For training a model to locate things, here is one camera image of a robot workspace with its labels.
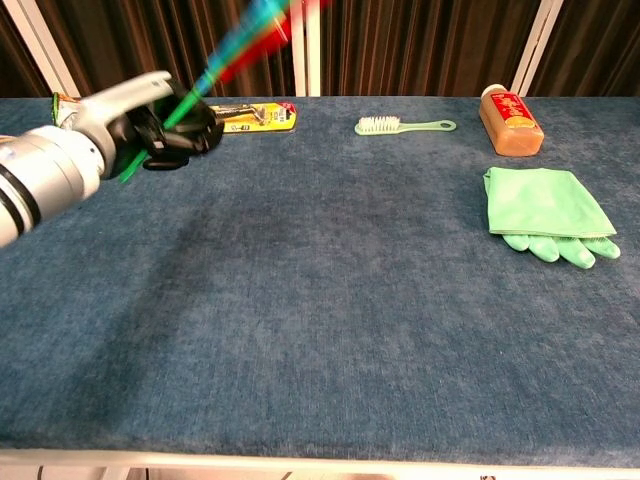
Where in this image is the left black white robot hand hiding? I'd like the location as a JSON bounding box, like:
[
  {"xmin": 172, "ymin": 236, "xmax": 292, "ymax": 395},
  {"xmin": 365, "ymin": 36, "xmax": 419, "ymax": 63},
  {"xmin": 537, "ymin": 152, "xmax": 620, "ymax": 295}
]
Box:
[{"xmin": 74, "ymin": 70, "xmax": 225, "ymax": 174}]

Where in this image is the blue hand clapper green handle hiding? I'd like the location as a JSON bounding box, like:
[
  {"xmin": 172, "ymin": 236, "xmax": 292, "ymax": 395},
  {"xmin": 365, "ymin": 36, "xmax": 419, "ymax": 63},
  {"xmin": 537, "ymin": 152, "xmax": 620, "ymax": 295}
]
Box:
[{"xmin": 118, "ymin": 0, "xmax": 334, "ymax": 185}]

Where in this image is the crumpled green snack bag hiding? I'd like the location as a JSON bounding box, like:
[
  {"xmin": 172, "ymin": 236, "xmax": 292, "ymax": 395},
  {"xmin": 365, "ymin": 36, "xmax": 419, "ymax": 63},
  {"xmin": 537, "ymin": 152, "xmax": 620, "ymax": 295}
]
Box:
[{"xmin": 51, "ymin": 92, "xmax": 86, "ymax": 129}]

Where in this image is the yellow razor blister pack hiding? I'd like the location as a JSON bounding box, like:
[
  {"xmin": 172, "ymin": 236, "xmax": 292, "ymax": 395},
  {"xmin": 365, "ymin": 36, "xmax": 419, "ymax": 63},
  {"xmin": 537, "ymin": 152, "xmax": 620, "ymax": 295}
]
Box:
[{"xmin": 207, "ymin": 102, "xmax": 299, "ymax": 135}]

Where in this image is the light green brush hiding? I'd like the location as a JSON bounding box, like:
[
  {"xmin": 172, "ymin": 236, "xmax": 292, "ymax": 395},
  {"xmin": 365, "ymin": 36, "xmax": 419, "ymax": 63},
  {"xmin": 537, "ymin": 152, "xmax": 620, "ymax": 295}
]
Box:
[{"xmin": 354, "ymin": 115, "xmax": 458, "ymax": 137}]

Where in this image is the blue table cover cloth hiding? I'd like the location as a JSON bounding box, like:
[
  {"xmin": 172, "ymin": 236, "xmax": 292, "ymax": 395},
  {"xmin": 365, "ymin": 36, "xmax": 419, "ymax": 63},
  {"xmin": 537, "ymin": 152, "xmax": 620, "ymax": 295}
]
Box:
[{"xmin": 0, "ymin": 95, "xmax": 640, "ymax": 469}]

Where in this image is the dark brown curtain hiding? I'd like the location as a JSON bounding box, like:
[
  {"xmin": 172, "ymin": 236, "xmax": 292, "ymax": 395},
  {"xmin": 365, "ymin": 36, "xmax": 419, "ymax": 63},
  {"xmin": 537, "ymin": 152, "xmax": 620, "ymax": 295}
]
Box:
[{"xmin": 0, "ymin": 0, "xmax": 640, "ymax": 99}]

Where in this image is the brown drink bottle red label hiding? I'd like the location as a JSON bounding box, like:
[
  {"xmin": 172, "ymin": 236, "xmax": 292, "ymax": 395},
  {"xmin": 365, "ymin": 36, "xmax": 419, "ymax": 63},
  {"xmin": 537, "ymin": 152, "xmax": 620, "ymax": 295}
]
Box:
[{"xmin": 478, "ymin": 84, "xmax": 545, "ymax": 158}]

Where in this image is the folded green cloth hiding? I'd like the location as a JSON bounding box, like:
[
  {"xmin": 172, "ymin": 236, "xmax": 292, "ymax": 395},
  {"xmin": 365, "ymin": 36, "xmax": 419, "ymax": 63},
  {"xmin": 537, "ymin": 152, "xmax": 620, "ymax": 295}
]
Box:
[{"xmin": 482, "ymin": 166, "xmax": 618, "ymax": 238}]

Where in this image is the green rubber glove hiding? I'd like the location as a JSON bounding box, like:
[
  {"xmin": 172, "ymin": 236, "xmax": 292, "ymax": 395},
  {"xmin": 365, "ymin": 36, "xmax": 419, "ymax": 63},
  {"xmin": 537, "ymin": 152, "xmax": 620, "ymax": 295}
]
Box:
[{"xmin": 501, "ymin": 233, "xmax": 622, "ymax": 270}]

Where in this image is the white frame post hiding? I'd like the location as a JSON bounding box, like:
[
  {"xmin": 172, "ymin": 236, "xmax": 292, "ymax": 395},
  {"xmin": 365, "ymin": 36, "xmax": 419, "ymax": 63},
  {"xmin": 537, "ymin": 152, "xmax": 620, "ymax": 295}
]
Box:
[
  {"xmin": 509, "ymin": 0, "xmax": 564, "ymax": 97},
  {"xmin": 4, "ymin": 0, "xmax": 81, "ymax": 99},
  {"xmin": 288, "ymin": 0, "xmax": 322, "ymax": 97}
]

